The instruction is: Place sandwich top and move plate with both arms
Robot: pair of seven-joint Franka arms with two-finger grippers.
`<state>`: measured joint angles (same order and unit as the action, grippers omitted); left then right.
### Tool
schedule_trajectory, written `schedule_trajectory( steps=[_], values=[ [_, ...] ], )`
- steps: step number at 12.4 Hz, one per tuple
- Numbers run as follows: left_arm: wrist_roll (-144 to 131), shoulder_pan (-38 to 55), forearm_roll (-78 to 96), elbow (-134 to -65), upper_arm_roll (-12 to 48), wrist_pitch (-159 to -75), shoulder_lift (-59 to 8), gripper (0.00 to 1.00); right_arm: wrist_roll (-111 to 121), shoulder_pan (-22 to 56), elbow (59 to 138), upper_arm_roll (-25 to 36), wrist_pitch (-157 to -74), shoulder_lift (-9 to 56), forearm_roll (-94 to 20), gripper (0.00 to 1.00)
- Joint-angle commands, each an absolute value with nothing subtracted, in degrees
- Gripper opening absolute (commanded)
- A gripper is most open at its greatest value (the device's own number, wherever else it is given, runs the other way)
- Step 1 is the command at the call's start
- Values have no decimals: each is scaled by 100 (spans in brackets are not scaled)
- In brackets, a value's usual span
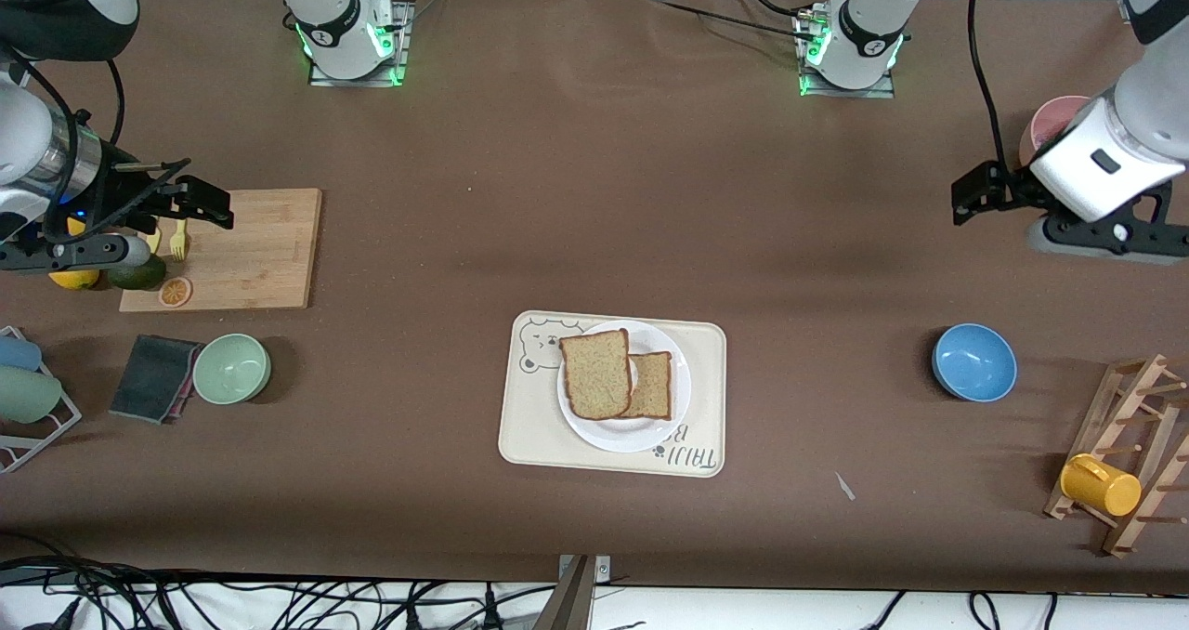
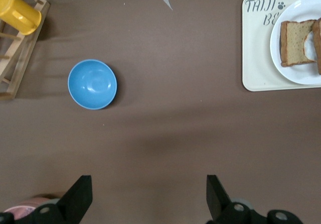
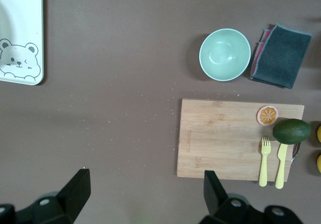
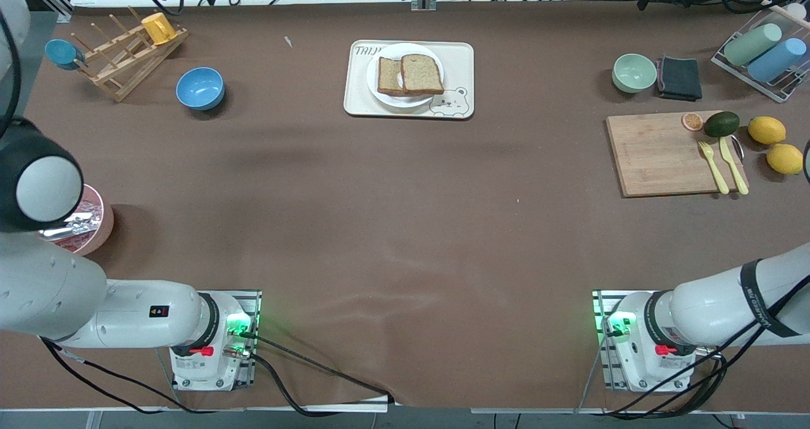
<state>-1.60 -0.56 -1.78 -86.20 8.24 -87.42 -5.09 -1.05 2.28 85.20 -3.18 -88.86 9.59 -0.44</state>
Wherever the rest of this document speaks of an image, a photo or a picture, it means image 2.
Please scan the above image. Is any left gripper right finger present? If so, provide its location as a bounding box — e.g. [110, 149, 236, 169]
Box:
[207, 175, 253, 224]

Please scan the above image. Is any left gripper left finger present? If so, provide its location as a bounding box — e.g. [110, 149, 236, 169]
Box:
[32, 175, 93, 224]

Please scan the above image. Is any white round plate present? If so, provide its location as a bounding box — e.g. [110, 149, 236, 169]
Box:
[269, 0, 321, 85]

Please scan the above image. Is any brown bread slice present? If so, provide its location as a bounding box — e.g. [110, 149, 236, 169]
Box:
[280, 20, 318, 68]
[311, 18, 321, 75]

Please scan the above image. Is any toy fried egg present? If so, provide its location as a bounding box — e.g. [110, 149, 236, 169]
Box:
[302, 30, 318, 60]

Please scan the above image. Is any pink bowl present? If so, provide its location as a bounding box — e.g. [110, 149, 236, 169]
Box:
[2, 195, 61, 221]

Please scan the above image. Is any blue bowl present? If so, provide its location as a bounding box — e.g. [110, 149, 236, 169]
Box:
[67, 59, 118, 110]

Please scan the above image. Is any wooden mug rack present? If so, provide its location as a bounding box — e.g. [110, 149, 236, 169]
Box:
[0, 0, 51, 101]

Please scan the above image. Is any cream bear print tray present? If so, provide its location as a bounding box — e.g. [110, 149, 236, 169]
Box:
[242, 0, 321, 92]

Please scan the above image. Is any yellow mug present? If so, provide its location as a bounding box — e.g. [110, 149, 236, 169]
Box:
[0, 0, 43, 36]

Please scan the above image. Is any small grey paper scrap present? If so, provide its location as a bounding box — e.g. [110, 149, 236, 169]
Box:
[159, 0, 174, 11]

